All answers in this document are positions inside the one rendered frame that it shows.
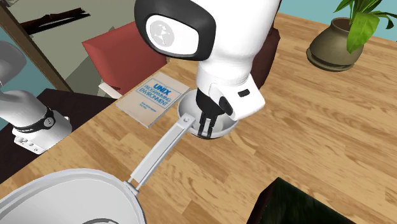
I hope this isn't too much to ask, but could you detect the white bowl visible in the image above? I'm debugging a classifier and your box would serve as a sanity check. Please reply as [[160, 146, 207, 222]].
[[176, 89, 240, 141]]

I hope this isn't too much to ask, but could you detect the green plant in brown pot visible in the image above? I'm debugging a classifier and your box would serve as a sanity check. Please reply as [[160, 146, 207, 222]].
[[305, 0, 397, 73]]

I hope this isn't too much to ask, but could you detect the dark green box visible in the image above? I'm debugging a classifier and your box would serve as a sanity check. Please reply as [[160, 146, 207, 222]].
[[246, 177, 358, 224]]

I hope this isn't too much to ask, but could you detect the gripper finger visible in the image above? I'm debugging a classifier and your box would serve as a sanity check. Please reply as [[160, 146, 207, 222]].
[[198, 111, 208, 137], [205, 116, 218, 139]]

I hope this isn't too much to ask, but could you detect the silver frying pan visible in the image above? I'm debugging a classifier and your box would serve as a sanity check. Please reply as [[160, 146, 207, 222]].
[[0, 113, 197, 224]]

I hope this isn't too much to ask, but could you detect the grey book with blue print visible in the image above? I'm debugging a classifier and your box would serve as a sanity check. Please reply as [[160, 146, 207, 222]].
[[115, 71, 191, 129]]

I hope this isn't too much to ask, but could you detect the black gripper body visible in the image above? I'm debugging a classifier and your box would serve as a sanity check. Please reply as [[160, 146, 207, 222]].
[[195, 88, 226, 121]]

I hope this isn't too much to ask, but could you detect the dark red chair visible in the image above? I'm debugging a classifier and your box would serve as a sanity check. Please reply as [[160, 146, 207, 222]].
[[249, 24, 282, 90]]

